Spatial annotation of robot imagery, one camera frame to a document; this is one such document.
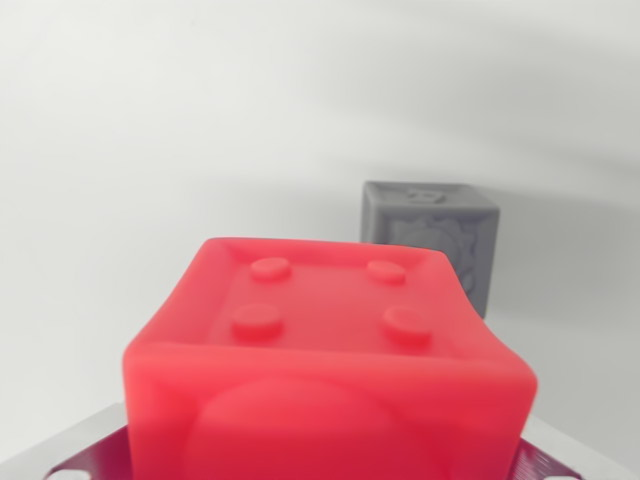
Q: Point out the grey embossed cube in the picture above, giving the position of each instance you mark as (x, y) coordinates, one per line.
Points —
(425, 220)

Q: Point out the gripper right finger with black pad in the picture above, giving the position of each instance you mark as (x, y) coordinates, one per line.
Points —
(555, 460)

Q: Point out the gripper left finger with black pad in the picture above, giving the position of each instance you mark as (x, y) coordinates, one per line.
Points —
(85, 450)

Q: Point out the red studded cube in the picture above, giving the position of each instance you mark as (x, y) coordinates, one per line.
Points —
(325, 390)

